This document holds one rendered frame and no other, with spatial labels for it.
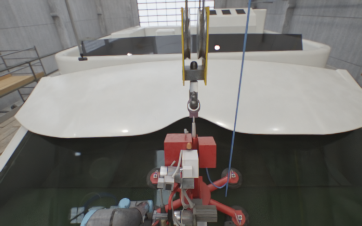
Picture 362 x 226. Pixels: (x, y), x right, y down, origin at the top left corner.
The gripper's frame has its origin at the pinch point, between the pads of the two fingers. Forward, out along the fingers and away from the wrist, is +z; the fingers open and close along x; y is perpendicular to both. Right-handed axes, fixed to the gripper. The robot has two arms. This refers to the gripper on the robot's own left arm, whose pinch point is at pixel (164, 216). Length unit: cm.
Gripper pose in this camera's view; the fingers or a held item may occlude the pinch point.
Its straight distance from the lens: 145.3
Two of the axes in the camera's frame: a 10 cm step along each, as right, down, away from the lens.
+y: -0.2, -9.8, -2.1
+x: 0.3, -2.1, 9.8
